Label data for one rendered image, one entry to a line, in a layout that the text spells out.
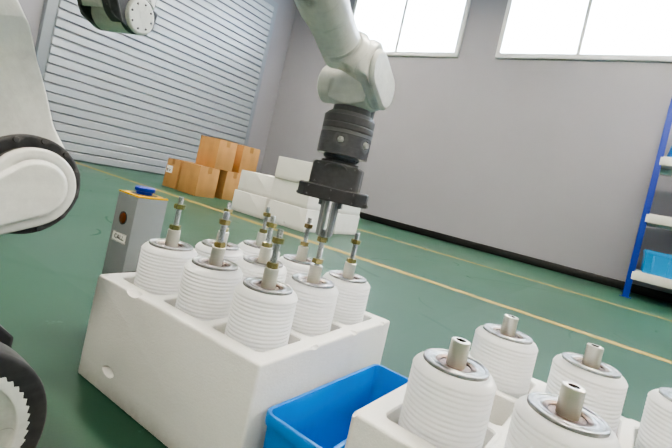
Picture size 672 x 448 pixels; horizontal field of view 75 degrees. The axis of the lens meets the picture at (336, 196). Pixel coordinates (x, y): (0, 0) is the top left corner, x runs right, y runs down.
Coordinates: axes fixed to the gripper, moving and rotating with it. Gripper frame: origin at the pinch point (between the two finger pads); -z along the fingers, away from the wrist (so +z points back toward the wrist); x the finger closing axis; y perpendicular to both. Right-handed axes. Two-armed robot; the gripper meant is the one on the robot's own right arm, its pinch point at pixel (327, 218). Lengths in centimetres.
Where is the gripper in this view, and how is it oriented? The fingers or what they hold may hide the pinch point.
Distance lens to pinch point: 75.4
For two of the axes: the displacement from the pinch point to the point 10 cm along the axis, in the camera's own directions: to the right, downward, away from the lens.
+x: -9.6, -2.3, 1.7
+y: -1.8, -0.1, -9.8
